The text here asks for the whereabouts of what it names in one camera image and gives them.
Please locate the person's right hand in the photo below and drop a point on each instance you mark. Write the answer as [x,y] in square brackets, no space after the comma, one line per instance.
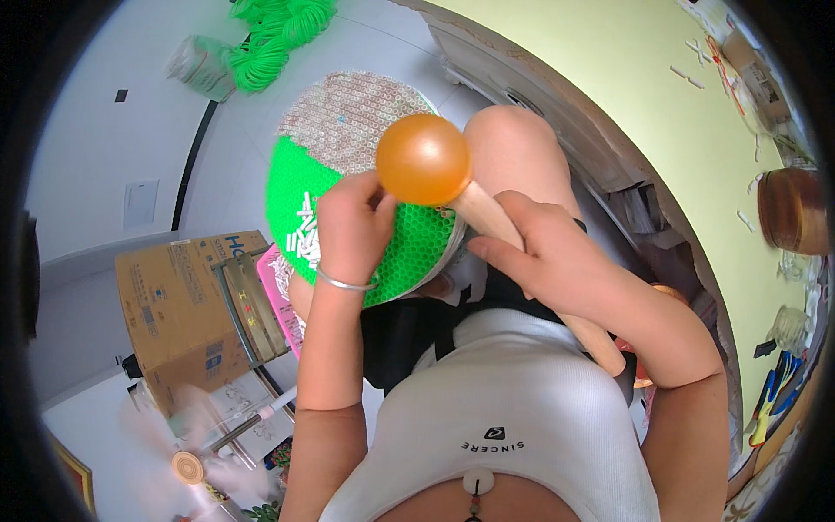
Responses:
[554,258]

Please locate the person's left hand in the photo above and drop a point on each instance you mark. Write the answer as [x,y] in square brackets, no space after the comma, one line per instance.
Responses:
[352,235]

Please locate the person's left fingers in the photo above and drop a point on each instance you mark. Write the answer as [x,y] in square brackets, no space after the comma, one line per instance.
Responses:
[380,196]

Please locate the orange ball wooden mallet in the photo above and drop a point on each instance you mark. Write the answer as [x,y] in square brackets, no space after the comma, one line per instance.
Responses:
[423,160]

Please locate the round green bead tray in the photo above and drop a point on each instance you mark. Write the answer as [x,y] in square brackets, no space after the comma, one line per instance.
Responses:
[355,117]

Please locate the pile of white tubes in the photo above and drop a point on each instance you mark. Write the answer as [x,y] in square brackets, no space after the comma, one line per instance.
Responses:
[304,238]

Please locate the pink plastic tray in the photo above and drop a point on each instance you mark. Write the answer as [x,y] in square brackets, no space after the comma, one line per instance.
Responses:
[280,297]

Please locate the white carved cabinet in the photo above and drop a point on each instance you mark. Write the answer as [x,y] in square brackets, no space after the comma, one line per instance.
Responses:
[486,62]

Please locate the clear plastic bag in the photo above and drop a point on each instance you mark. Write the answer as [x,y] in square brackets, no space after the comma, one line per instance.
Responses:
[199,65]

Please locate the brown cardboard box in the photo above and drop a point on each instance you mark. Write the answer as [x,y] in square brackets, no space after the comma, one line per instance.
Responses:
[173,306]

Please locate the white floor plate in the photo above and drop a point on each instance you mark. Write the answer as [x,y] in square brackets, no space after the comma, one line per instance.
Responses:
[140,203]

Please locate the printed paper sheets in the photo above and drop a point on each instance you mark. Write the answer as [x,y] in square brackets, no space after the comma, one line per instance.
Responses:
[251,404]

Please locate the person's body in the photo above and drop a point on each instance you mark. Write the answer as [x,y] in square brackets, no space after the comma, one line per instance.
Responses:
[509,411]

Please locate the metal rod pink tip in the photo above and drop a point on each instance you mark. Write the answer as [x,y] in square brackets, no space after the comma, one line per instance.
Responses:
[251,423]

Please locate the scattered white tubes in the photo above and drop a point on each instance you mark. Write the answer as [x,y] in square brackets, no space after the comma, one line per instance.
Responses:
[695,82]

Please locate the small cardboard carton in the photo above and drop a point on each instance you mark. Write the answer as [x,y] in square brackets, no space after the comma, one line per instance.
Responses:
[757,78]

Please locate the brown wooden bowl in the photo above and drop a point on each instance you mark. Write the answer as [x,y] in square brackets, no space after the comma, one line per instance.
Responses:
[792,210]

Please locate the black clip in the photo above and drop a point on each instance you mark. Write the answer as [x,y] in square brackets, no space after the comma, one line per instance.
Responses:
[764,348]

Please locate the clear glass cup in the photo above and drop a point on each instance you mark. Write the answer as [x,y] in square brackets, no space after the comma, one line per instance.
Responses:
[790,329]
[792,266]

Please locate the blue yellow scissors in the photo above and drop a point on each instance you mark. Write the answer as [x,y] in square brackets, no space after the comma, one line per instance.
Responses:
[775,391]

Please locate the gold picture frame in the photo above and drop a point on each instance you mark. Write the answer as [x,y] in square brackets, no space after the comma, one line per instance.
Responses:
[73,473]

